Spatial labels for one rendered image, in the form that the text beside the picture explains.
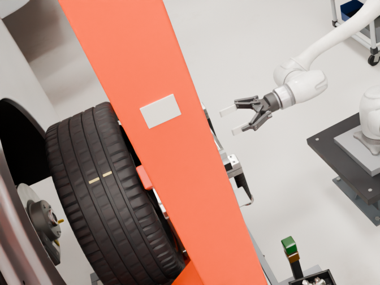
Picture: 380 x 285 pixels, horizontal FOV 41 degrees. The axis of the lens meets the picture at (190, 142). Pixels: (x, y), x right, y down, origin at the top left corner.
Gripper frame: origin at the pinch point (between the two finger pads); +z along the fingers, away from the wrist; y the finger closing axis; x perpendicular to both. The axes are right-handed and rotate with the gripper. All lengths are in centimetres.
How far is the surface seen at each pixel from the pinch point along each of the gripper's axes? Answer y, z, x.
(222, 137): 94, -9, -83
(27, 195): -3, 78, 10
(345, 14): 133, -122, -62
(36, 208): -12, 76, 10
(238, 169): -36.4, 8.0, 9.5
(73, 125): -13, 50, 35
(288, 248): -52, 3, -18
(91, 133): -22, 44, 35
